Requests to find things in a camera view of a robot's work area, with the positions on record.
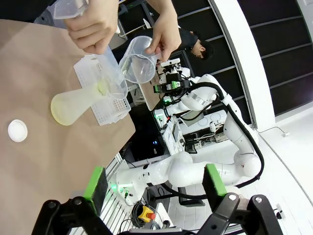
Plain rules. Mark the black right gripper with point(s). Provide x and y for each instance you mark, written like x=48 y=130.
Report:
x=179 y=90

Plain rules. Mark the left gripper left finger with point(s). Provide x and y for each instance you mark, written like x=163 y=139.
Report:
x=96 y=186

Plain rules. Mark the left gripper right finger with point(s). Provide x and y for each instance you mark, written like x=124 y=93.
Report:
x=214 y=181

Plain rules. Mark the white round flask cap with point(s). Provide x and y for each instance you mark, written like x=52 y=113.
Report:
x=17 y=131

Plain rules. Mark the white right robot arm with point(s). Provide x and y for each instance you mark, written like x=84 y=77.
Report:
x=183 y=169

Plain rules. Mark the person's left forearm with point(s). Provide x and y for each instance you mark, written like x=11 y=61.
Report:
x=162 y=8

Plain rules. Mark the person's left hand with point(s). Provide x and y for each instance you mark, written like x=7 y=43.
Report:
x=166 y=39

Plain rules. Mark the person's right hand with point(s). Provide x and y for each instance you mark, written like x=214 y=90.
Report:
x=90 y=29

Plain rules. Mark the brown wooden board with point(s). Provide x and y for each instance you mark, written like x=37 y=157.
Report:
x=148 y=96

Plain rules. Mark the black-haired man in black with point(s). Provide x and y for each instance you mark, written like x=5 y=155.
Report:
x=171 y=41

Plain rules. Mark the white equipment rack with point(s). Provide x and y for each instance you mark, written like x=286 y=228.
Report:
x=174 y=137

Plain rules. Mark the yellow emergency stop button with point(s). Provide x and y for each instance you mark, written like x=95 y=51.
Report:
x=144 y=212

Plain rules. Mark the white perforated plastic basket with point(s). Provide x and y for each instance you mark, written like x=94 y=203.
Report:
x=105 y=118

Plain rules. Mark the translucent plastic conical flask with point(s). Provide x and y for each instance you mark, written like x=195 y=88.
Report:
x=68 y=107

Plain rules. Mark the person in black t-shirt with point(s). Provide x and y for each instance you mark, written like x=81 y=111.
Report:
x=19 y=9

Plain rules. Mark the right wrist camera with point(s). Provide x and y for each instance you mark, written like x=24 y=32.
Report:
x=171 y=64

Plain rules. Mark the white slatted table frame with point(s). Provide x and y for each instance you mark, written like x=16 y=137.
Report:
x=115 y=208

